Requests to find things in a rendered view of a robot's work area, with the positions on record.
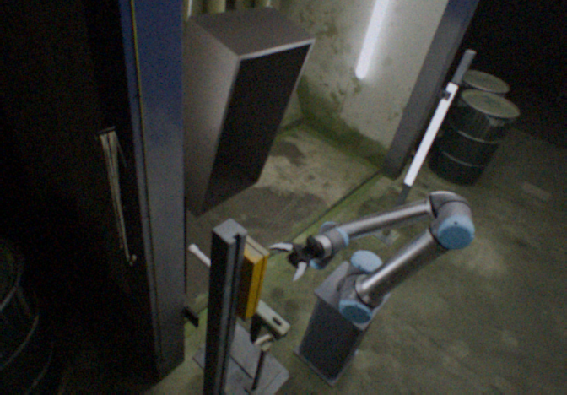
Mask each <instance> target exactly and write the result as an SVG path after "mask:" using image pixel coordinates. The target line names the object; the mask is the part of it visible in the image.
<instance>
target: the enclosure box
mask: <svg viewBox="0 0 567 395"><path fill-rule="evenodd" d="M270 7H271V6H269V7H262V8H248V9H242V10H235V11H227V12H220V13H213V14H199V15H192V16H188V20H187V26H186V37H185V43H184V49H183V55H182V88H183V187H184V193H185V194H186V207H187V209H188V210H189V211H190V212H191V213H192V214H193V215H194V216H195V217H196V218H197V217H199V216H201V215H203V214H205V213H206V212H208V211H209V210H211V209H213V208H215V207H217V206H219V205H220V204H221V203H224V202H225V201H227V200H229V199H231V198H232V197H234V196H235V195H237V194H239V193H241V192H243V191H245V190H246V189H247V188H249V187H252V186H253V185H255V184H257V183H258V182H259V179H260V177H261V174H262V171H263V169H264V167H265V164H266V163H267V159H268V156H269V155H270V152H271V150H272V147H273V144H274V142H275V139H276V137H277V135H278V131H279V129H280V127H281V125H282V122H283V120H284V117H285V115H286V112H287V110H288V108H289V104H290V102H291V100H292V98H293V95H294V92H295V90H296V87H297V85H298V82H299V81H300V77H301V74H302V73H303V70H304V68H305V65H306V63H307V60H308V58H309V55H310V54H311V50H312V47H313V46H314V43H315V41H316V38H315V36H313V35H311V34H310V33H309V32H307V31H306V30H304V29H303V28H301V27H300V26H299V25H297V24H296V23H295V22H294V21H292V20H291V19H289V18H288V17H286V16H285V15H284V14H282V13H280V12H279V11H278V10H277V9H276V8H274V7H273V6H272V8H270Z"/></svg>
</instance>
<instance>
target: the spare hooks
mask: <svg viewBox="0 0 567 395"><path fill-rule="evenodd" d="M116 128H119V126H118V125H115V126H113V127H108V128H105V129H102V130H99V131H94V138H95V140H98V138H97V134H98V137H99V138H101V141H102V146H103V149H104V153H105V160H106V165H107V170H108V175H109V182H110V186H111V196H112V202H113V206H114V211H115V216H116V224H117V229H118V234H119V238H120V240H119V241H120V248H122V242H124V246H125V251H126V256H127V262H128V263H129V264H130V265H132V262H129V260H131V261H134V260H135V256H133V258H130V257H129V256H128V253H127V243H126V238H125V232H126V233H128V234H129V233H130V234H131V233H132V231H130V232H129V231H128V230H126V227H125V223H126V221H125V220H124V216H123V210H125V209H126V206H123V207H122V198H121V193H120V185H119V175H118V169H117V154H116V144H117V146H118V148H119V151H120V154H121V157H122V159H123V162H124V165H125V167H126V170H127V174H128V176H129V171H128V168H127V163H126V161H125V160H124V156H123V153H122V150H121V147H120V145H119V142H118V139H117V137H116V133H117V131H116ZM112 130H113V131H112ZM100 134H102V136H101V135H100ZM107 136H109V140H110V146H111V157H110V153H109V148H108V143H107V139H106V137H107ZM106 150H107V153H106ZM114 152H115V153H114ZM107 155H108V159H109V164H108V159H107ZM111 158H112V162H113V168H114V174H113V170H112V164H111ZM109 165H110V167H109ZM110 168H111V170H110ZM129 177H130V176H129ZM111 178H112V179H111ZM112 182H113V183H112ZM113 185H114V187H113ZM113 195H114V196H113ZM114 199H115V200H114ZM115 204H116V206H115ZM116 211H117V215H116ZM117 218H118V220H117ZM120 223H121V225H120ZM121 230H122V234H121ZM122 236H123V239H122Z"/></svg>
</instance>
